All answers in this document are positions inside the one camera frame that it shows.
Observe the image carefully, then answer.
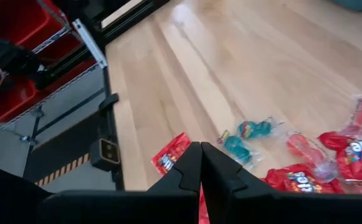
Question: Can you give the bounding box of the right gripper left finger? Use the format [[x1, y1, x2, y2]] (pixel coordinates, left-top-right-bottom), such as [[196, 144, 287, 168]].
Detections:
[[39, 141, 202, 224]]

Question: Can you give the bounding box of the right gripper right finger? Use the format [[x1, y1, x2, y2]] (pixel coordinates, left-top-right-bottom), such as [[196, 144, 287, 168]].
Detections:
[[201, 141, 362, 224]]

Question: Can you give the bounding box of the red Skittles candy pack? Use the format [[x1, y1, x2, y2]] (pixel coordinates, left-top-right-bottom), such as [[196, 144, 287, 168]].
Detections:
[[150, 132, 193, 175], [198, 184, 211, 224], [318, 130, 362, 185], [260, 163, 346, 195]]

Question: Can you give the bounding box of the clear teal fish candy pack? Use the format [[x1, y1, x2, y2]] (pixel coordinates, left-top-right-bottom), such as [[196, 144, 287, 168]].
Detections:
[[216, 129, 255, 166], [236, 119, 277, 140]]

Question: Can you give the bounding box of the orange black hazard tape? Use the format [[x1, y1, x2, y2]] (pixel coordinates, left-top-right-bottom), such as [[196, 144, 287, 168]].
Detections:
[[34, 152, 92, 187]]

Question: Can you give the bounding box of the black table edge clamp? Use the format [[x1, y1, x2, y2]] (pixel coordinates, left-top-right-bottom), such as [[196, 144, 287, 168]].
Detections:
[[98, 92, 120, 115]]

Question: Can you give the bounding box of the dark teal plastic bin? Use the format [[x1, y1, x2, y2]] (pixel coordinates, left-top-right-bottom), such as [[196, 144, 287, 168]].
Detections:
[[329, 0, 362, 12]]

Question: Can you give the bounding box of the black table-level camera box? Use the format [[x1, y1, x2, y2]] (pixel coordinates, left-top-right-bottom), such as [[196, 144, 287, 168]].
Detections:
[[89, 138, 121, 172]]

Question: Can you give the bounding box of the metal wire shelf rack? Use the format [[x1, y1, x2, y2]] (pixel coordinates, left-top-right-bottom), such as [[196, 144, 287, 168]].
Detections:
[[0, 0, 107, 147]]

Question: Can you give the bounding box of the silver frame bracket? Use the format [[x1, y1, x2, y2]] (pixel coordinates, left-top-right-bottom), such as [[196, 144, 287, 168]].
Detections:
[[72, 17, 108, 68]]

